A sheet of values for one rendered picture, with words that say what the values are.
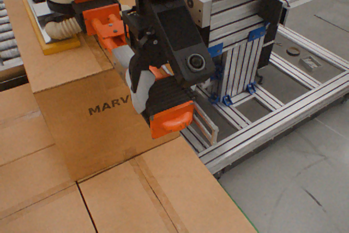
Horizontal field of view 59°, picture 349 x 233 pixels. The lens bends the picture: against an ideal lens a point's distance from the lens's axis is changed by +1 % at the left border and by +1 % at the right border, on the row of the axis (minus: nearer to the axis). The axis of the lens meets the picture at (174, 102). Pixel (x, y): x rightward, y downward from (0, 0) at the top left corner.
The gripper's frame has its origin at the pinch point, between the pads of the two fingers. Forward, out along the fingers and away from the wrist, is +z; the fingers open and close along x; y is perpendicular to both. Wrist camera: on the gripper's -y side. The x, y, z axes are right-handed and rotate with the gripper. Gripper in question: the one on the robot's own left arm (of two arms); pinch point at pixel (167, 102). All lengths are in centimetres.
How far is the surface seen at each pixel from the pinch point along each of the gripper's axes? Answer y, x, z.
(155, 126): -3.9, 4.1, 0.0
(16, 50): 117, 25, 53
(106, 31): 24.0, 2.1, -1.1
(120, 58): 13.6, 2.9, -1.2
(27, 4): 72, 14, 11
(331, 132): 28, -124, 108
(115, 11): 31.1, -2.7, -1.0
